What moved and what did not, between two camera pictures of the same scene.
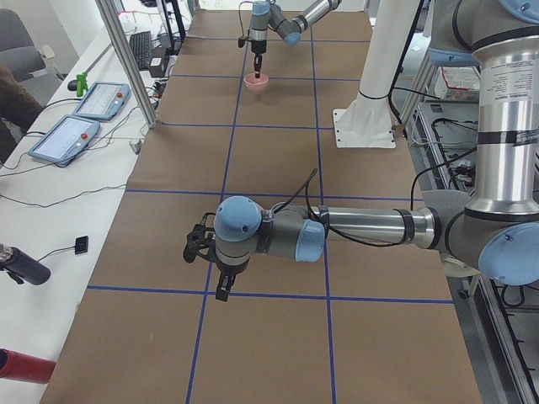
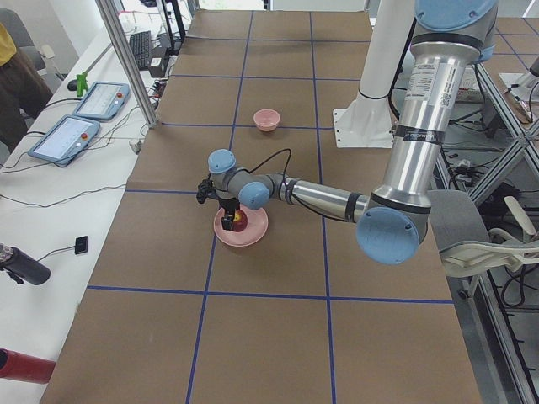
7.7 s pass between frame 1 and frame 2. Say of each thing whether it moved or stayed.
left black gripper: moved
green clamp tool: stayed
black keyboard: stayed
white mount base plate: stayed
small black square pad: stayed
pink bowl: moved
